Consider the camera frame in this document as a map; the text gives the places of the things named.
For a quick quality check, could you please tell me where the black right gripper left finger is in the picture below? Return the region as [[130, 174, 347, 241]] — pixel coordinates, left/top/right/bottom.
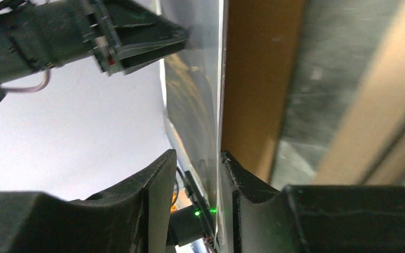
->
[[0, 149, 177, 252]]

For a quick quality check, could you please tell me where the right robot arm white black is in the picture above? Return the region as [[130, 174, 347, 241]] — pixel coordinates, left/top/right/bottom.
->
[[0, 149, 405, 252]]

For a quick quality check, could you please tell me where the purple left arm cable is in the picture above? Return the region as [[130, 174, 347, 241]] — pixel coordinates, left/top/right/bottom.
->
[[0, 69, 52, 94]]

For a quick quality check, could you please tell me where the landscape photo print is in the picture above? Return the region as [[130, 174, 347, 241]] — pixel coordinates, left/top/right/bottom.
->
[[161, 1, 228, 249]]

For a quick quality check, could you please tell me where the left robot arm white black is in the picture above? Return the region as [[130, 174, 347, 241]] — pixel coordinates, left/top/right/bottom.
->
[[0, 1, 189, 102]]

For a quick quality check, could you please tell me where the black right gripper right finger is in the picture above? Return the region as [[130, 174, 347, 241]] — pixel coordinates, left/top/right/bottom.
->
[[220, 151, 405, 252]]

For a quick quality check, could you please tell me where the light wooden picture frame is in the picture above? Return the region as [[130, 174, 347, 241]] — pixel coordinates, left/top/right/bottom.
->
[[313, 1, 405, 184]]

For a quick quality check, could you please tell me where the brown frame backing board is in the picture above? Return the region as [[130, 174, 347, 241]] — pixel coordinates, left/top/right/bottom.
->
[[221, 1, 307, 182]]

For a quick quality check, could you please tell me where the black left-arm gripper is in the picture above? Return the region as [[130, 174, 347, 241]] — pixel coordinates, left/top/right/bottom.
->
[[78, 1, 188, 75]]

